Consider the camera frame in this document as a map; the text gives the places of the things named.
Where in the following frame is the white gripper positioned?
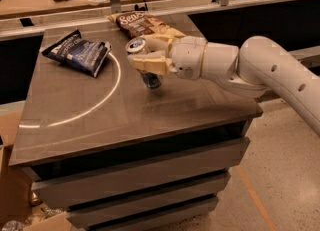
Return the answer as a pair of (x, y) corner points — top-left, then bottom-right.
(128, 34), (207, 80)

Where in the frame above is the silver blue redbull can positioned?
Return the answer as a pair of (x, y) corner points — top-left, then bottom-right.
(125, 37), (163, 89)

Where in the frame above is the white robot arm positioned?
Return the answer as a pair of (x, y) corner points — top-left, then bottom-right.
(126, 34), (320, 135)

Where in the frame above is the brown yellow chip bag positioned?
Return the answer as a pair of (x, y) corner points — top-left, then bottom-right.
(107, 11), (185, 39)

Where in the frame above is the dark blue chip bag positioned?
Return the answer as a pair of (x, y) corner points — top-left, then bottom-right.
(41, 30), (111, 77)

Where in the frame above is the grey drawer cabinet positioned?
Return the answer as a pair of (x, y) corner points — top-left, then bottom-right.
(10, 21), (262, 231)

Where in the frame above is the cardboard box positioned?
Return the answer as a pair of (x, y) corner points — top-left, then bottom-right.
(0, 111), (73, 231)

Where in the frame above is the metal rail frame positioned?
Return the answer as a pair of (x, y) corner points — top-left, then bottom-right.
(0, 0), (320, 83)

